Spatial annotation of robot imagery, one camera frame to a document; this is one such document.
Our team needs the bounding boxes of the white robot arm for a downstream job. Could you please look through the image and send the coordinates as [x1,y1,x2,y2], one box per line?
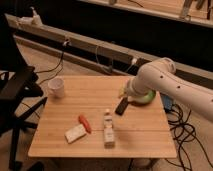
[119,58,213,123]

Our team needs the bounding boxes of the white spray bottle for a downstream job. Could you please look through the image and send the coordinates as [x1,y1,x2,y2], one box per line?
[31,7,43,26]

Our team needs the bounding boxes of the green frying pan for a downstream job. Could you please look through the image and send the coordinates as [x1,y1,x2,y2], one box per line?
[115,90,156,116]

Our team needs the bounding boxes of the blue power box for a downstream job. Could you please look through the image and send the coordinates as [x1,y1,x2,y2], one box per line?
[161,95,173,110]

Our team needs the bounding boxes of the orange carrot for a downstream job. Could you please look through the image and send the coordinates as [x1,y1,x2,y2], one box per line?
[78,115,92,134]

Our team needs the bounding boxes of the white sponge block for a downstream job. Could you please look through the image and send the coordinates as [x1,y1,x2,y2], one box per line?
[65,124,86,143]

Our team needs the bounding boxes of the white mug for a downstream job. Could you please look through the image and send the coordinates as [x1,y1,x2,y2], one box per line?
[48,77,65,98]

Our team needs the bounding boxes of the black office chair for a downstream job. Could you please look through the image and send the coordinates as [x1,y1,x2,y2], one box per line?
[0,12,47,171]

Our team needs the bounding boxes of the white plug cable right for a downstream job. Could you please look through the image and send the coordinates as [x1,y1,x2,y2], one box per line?
[125,57,139,74]

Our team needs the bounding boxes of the black floor cables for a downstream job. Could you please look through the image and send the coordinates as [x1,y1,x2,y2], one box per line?
[165,99,213,171]

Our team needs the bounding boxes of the grey metal rail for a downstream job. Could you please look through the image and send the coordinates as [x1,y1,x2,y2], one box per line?
[4,13,213,113]

